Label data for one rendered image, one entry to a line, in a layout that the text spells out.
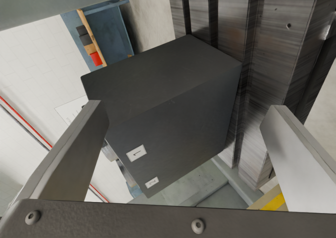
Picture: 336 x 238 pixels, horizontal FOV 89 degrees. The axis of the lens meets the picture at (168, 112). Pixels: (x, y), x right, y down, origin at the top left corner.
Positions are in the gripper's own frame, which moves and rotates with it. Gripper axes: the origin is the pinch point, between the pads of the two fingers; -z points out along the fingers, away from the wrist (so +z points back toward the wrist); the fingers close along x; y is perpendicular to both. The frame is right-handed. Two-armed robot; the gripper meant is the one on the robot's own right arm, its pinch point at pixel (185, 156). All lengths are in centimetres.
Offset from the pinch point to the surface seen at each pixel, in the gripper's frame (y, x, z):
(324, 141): 84, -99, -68
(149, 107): 4.7, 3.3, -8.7
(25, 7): 2, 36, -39
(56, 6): 3, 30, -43
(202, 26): 0.8, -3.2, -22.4
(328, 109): 62, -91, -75
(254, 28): -0.9, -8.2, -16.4
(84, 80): 5.3, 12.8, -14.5
